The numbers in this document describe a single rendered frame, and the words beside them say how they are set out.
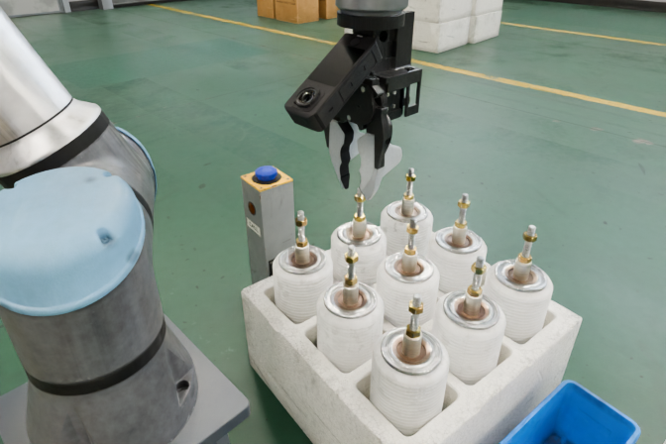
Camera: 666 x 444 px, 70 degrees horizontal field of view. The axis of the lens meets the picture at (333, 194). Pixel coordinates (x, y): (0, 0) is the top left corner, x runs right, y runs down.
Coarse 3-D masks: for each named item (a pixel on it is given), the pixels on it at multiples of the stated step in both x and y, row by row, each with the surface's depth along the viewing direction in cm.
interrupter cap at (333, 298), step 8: (328, 288) 69; (336, 288) 69; (360, 288) 69; (368, 288) 69; (328, 296) 68; (336, 296) 68; (360, 296) 68; (368, 296) 68; (376, 296) 68; (328, 304) 66; (336, 304) 66; (344, 304) 67; (360, 304) 67; (368, 304) 66; (376, 304) 66; (336, 312) 65; (344, 312) 65; (352, 312) 65; (360, 312) 65; (368, 312) 65
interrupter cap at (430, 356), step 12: (396, 336) 61; (432, 336) 61; (384, 348) 59; (396, 348) 60; (420, 348) 60; (432, 348) 59; (396, 360) 58; (408, 360) 58; (420, 360) 58; (432, 360) 58; (408, 372) 56; (420, 372) 56
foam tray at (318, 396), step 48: (288, 336) 71; (576, 336) 76; (288, 384) 76; (336, 384) 64; (480, 384) 64; (528, 384) 70; (336, 432) 66; (384, 432) 58; (432, 432) 58; (480, 432) 65
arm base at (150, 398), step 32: (160, 352) 43; (32, 384) 39; (96, 384) 38; (128, 384) 40; (160, 384) 42; (192, 384) 47; (32, 416) 41; (64, 416) 39; (96, 416) 39; (128, 416) 40; (160, 416) 42
